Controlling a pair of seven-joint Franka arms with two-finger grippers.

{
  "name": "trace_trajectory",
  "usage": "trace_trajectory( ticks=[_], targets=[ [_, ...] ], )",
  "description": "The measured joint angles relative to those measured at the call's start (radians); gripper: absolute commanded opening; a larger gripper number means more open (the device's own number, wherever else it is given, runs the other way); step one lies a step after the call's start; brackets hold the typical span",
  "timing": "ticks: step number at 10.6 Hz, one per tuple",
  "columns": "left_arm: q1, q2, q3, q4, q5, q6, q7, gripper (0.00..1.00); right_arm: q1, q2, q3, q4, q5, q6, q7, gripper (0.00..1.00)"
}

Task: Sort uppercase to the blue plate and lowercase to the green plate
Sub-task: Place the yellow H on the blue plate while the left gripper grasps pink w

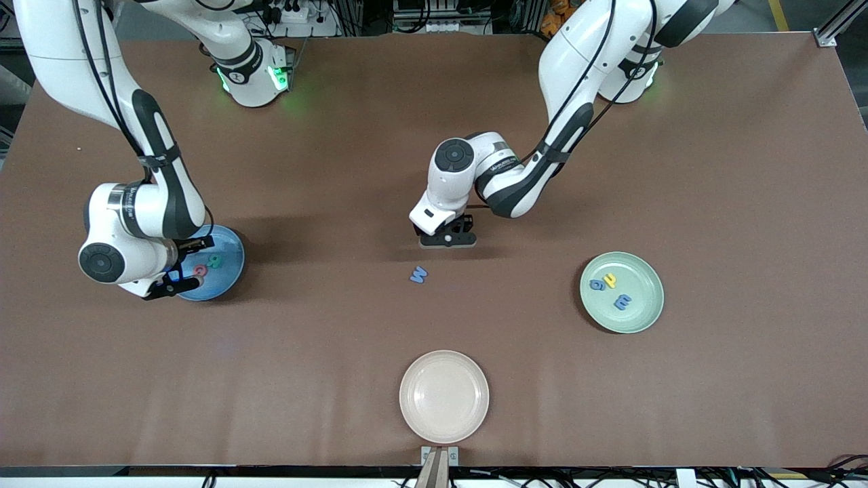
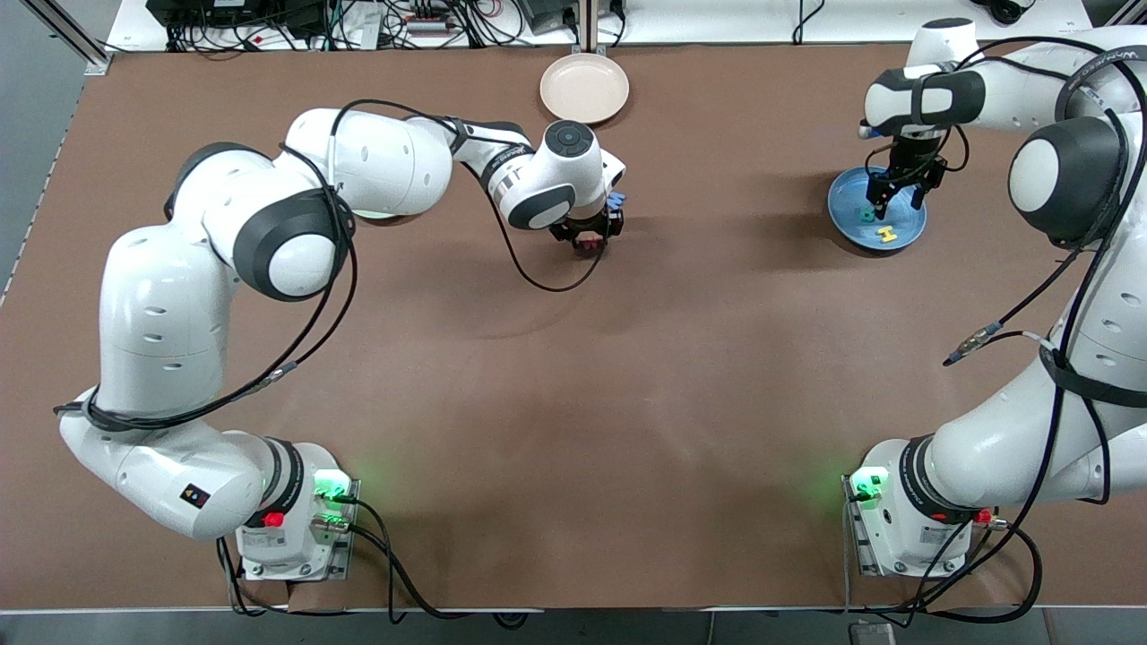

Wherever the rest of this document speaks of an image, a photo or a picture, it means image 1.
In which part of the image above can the blue plate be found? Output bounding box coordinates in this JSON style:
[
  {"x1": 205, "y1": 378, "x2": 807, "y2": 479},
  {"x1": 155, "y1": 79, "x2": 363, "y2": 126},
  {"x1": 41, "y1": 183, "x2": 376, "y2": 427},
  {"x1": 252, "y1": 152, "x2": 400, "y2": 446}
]
[{"x1": 170, "y1": 224, "x2": 245, "y2": 302}]

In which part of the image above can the beige plate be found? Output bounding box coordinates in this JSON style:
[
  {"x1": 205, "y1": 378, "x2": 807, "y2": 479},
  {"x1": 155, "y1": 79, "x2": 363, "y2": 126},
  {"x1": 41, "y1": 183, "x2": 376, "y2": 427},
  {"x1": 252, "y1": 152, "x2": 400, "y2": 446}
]
[{"x1": 399, "y1": 350, "x2": 490, "y2": 445}]

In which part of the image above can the green plate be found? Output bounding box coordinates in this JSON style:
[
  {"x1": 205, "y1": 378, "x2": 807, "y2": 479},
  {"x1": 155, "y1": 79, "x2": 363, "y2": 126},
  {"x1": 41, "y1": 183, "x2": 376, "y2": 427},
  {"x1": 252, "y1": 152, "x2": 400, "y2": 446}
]
[{"x1": 579, "y1": 251, "x2": 665, "y2": 334}]

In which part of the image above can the brown table cover sheet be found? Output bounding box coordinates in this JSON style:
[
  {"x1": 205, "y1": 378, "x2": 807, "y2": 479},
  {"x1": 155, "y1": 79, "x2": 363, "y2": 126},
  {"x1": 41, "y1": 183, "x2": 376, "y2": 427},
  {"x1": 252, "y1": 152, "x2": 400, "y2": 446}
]
[{"x1": 0, "y1": 33, "x2": 868, "y2": 468}]

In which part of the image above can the equipment rack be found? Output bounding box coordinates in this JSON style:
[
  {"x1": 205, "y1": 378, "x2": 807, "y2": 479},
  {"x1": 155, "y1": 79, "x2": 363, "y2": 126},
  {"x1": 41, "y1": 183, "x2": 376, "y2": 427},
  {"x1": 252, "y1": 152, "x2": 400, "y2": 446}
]
[{"x1": 392, "y1": 0, "x2": 494, "y2": 35}]

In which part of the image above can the black table edge profile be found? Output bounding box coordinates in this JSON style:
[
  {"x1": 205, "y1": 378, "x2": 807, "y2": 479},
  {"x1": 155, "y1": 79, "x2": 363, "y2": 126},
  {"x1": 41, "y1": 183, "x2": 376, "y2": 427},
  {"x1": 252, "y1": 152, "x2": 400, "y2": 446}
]
[{"x1": 0, "y1": 465, "x2": 868, "y2": 479}]

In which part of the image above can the white power strip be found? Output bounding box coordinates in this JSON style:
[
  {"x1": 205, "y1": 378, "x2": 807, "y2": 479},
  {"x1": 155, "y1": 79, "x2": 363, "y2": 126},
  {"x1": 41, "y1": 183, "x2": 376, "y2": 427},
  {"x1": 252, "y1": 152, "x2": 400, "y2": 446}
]
[{"x1": 268, "y1": 0, "x2": 340, "y2": 38}]

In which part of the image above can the orange items bag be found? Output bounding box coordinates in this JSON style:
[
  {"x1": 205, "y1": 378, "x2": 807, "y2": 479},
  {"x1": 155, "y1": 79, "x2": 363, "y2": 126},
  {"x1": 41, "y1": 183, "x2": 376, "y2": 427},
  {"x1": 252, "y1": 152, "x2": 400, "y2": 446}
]
[{"x1": 540, "y1": 0, "x2": 577, "y2": 38}]

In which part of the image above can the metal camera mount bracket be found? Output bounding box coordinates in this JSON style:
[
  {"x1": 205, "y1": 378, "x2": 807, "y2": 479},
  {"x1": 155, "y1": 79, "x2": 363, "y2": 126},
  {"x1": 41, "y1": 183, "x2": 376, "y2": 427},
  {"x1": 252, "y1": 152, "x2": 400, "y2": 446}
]
[{"x1": 420, "y1": 445, "x2": 460, "y2": 488}]

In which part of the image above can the aluminium frame post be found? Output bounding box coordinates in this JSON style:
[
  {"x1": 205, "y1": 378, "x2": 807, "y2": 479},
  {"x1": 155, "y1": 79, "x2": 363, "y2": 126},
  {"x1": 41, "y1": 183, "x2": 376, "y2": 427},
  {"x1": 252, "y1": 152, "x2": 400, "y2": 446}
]
[
  {"x1": 0, "y1": 0, "x2": 31, "y2": 56},
  {"x1": 812, "y1": 0, "x2": 868, "y2": 48}
]

